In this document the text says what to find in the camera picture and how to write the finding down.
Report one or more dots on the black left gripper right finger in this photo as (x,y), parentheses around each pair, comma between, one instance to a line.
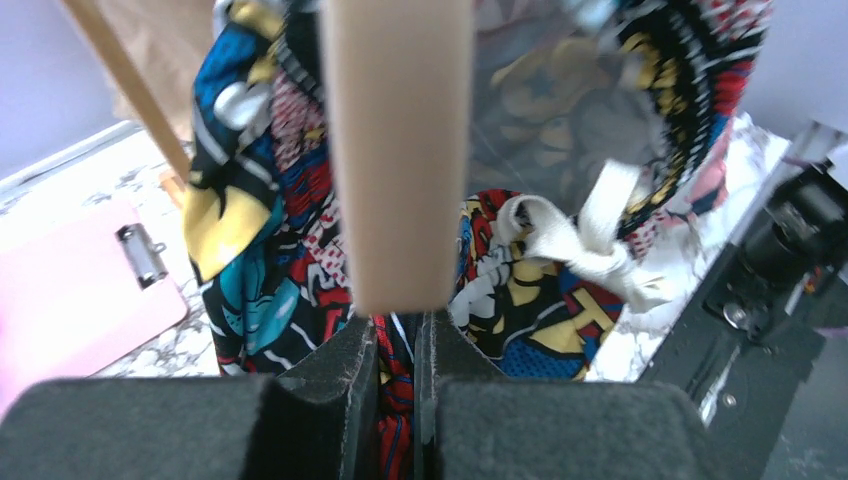
(473,422)

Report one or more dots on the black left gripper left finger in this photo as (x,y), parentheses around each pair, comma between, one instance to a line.
(316,421)

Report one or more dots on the comic print shorts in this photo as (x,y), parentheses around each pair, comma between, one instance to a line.
(586,118)

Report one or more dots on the cream plastic hanger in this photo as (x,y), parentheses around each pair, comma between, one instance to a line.
(398,81)

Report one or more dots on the pink patterned shorts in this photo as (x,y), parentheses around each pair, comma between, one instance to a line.
(706,191)

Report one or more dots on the beige shorts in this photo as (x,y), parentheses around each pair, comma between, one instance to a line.
(167,40)

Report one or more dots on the pink clipboard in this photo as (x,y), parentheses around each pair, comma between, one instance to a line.
(79,295)

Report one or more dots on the wooden clothes rack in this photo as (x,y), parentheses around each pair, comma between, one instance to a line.
(106,44)

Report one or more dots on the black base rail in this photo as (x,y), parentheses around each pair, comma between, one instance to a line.
(760,347)

